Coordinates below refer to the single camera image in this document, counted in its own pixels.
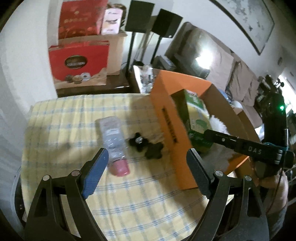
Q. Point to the black star knob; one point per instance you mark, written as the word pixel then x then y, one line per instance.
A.
pixel 154 151
pixel 138 141

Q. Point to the bright portable lamp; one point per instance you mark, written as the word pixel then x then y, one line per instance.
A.
pixel 205 58

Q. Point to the brown sofa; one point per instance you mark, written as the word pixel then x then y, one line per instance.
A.
pixel 228 72

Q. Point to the green yellow toothpaste box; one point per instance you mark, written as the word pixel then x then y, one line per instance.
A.
pixel 194 116

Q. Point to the brown cardboard box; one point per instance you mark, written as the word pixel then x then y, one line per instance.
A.
pixel 116 46

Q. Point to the white fluffy duster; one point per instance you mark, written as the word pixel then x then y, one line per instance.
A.
pixel 218 155

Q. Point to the pink tissue pack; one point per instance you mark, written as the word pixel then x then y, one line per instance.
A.
pixel 111 21

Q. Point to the red collection gift bag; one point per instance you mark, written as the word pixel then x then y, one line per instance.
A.
pixel 79 64

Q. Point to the large brown carton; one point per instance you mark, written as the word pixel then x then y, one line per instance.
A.
pixel 250 120

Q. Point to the red gift bag upper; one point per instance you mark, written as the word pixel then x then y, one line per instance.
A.
pixel 81 18

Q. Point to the framed ink painting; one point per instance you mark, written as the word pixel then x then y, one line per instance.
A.
pixel 252 17

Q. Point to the orange cardboard box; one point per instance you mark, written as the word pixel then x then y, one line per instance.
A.
pixel 175 133

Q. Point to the clear bottle pink cap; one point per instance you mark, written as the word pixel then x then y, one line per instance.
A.
pixel 113 140

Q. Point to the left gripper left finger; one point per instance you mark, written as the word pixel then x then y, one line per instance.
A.
pixel 46 218

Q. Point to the right black speaker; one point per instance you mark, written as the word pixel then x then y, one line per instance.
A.
pixel 165 26

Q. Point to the white curtain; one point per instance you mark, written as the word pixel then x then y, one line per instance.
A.
pixel 27 74

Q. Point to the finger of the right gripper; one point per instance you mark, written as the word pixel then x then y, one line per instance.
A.
pixel 228 141

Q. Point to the person right hand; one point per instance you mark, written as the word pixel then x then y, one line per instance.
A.
pixel 276 200

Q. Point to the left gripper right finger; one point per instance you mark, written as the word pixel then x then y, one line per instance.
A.
pixel 234 210

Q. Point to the black speaker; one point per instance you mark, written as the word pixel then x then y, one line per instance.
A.
pixel 138 18
pixel 165 26

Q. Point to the left black speaker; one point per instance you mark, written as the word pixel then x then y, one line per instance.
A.
pixel 138 18

